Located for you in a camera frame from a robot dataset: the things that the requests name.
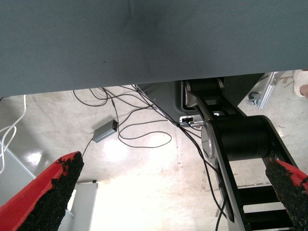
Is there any looped black floor cable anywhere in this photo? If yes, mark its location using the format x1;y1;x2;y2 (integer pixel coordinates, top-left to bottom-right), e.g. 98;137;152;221
117;119;173;149

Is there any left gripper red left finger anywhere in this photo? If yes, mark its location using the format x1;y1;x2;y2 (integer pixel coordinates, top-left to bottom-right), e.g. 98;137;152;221
0;151;85;231

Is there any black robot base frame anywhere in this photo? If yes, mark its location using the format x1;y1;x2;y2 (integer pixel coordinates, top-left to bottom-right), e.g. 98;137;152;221
137;71;308;231

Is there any thin black adapter cable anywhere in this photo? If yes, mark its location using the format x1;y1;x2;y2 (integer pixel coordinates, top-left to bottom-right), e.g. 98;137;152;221
81;137;95;157

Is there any white floor cable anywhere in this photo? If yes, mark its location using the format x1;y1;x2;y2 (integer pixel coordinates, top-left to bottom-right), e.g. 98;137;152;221
0;94;26;174

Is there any grey caster wheel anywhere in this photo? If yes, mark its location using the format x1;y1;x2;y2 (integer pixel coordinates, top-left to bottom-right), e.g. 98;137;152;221
246;92;262;105

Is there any dark grey table cloth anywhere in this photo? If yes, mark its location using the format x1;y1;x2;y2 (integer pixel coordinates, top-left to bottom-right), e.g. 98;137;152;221
0;0;308;102

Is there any white panel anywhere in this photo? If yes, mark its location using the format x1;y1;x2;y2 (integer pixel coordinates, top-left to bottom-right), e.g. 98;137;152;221
59;180;99;231

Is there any long black floor cable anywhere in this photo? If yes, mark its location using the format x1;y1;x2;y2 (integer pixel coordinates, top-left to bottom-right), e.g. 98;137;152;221
133;84;228;231

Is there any white shoe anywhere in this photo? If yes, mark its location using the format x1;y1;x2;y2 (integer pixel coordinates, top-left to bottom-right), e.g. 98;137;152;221
292;69;308;97

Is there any aluminium profile bar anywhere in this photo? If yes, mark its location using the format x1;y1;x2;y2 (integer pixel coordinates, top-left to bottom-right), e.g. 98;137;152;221
257;71;286;111

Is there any silver hub box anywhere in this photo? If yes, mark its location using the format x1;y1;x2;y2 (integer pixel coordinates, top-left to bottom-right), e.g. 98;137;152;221
179;115;205;128

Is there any grey adapter box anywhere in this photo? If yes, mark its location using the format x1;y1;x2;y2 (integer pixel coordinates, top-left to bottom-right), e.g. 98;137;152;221
92;119;119;143

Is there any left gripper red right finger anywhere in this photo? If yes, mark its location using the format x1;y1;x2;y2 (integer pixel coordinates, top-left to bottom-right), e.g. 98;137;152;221
264;157;308;231

